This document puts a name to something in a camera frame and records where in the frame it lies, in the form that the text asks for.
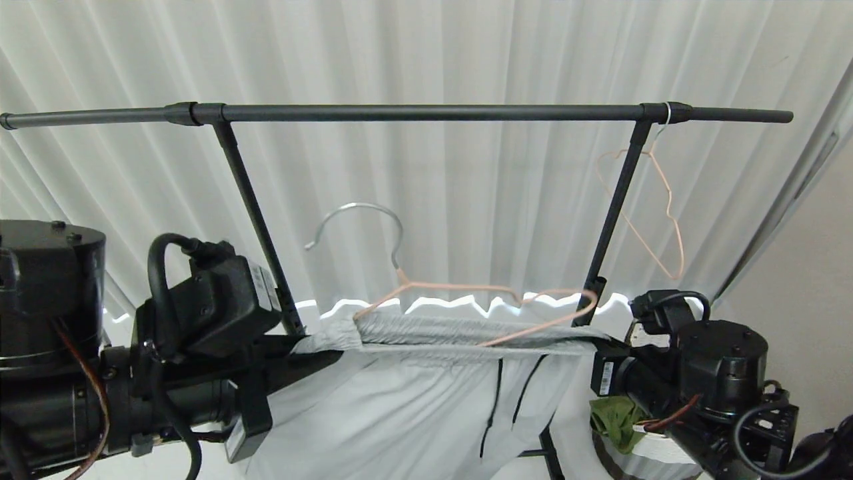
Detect green garment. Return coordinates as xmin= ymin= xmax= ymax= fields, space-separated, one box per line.
xmin=590 ymin=397 xmax=648 ymax=455

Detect white laundry basket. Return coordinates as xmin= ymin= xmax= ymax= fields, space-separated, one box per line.
xmin=590 ymin=313 xmax=707 ymax=480

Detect white curtain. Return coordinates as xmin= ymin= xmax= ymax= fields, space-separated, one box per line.
xmin=0 ymin=0 xmax=853 ymax=322

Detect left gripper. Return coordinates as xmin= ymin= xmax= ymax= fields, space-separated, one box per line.
xmin=0 ymin=350 xmax=345 ymax=475

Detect black clothes rack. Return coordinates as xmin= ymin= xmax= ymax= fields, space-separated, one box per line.
xmin=0 ymin=101 xmax=794 ymax=480

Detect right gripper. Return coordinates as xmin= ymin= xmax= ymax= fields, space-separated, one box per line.
xmin=590 ymin=348 xmax=678 ymax=418

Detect pale grey shorts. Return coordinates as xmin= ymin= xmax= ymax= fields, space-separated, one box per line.
xmin=250 ymin=312 xmax=624 ymax=480

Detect pink clothes hanger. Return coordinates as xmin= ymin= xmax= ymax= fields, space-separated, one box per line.
xmin=305 ymin=202 xmax=599 ymax=348
xmin=594 ymin=123 xmax=686 ymax=281

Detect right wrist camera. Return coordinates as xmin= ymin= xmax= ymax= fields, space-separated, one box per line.
xmin=630 ymin=290 xmax=697 ymax=337

